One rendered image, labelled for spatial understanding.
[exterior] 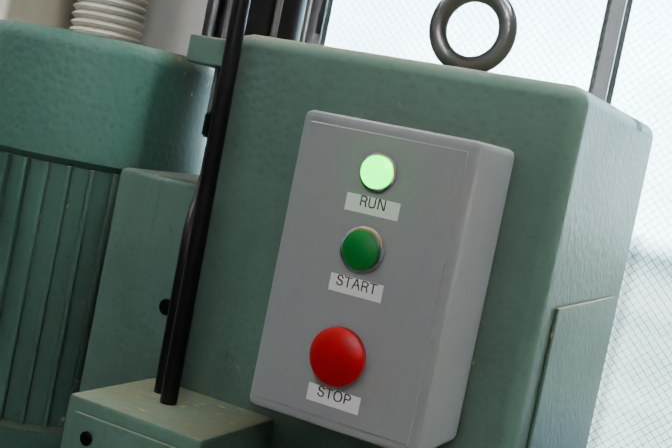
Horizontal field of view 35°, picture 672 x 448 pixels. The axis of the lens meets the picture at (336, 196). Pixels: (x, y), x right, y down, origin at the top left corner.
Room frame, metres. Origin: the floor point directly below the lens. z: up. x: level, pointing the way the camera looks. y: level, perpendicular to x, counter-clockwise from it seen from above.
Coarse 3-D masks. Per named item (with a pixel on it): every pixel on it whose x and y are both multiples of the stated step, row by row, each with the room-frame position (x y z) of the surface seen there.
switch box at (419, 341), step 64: (320, 128) 0.56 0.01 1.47; (384, 128) 0.55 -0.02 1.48; (320, 192) 0.56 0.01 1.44; (384, 192) 0.54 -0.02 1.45; (448, 192) 0.53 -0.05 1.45; (320, 256) 0.55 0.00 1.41; (384, 256) 0.54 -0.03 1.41; (448, 256) 0.53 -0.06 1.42; (320, 320) 0.55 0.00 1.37; (384, 320) 0.54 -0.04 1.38; (448, 320) 0.53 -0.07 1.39; (256, 384) 0.57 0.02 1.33; (320, 384) 0.55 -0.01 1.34; (384, 384) 0.53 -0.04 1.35; (448, 384) 0.55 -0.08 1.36
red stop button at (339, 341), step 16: (320, 336) 0.54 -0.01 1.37; (336, 336) 0.54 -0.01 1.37; (352, 336) 0.53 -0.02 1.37; (320, 352) 0.54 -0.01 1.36; (336, 352) 0.53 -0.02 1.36; (352, 352) 0.53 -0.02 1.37; (320, 368) 0.54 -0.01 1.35; (336, 368) 0.53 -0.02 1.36; (352, 368) 0.53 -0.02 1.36; (336, 384) 0.53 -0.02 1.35
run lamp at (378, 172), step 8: (368, 160) 0.54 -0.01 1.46; (376, 160) 0.54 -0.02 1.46; (384, 160) 0.54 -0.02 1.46; (392, 160) 0.54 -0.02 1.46; (360, 168) 0.55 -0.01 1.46; (368, 168) 0.54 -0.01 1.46; (376, 168) 0.54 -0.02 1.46; (384, 168) 0.54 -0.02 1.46; (392, 168) 0.54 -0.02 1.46; (360, 176) 0.55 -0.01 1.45; (368, 176) 0.54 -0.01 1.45; (376, 176) 0.54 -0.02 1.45; (384, 176) 0.54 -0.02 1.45; (392, 176) 0.54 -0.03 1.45; (368, 184) 0.54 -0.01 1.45; (376, 184) 0.54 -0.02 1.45; (384, 184) 0.54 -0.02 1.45; (392, 184) 0.54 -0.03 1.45
